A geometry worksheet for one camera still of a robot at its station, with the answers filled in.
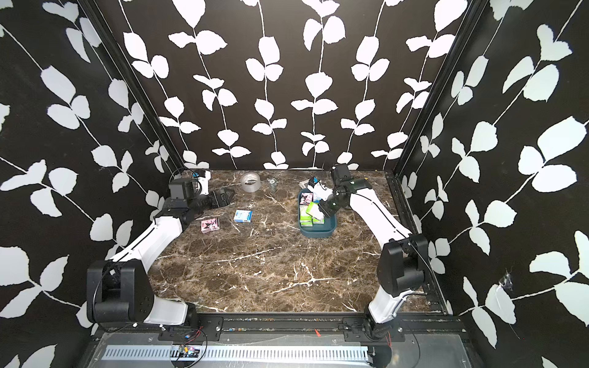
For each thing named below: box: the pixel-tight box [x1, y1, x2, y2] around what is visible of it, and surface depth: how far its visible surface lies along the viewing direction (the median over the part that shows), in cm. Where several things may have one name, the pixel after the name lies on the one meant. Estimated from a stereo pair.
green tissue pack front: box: [299, 204, 313, 227], surface depth 100 cm
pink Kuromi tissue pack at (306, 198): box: [299, 192, 314, 206], surface depth 106 cm
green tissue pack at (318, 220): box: [312, 216, 326, 225], surface depth 90 cm
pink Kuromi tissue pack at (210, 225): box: [200, 217, 221, 234], surface depth 98 cm
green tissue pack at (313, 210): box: [305, 201, 325, 221], surface depth 89 cm
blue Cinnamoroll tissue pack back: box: [233, 209, 254, 224], surface depth 103 cm
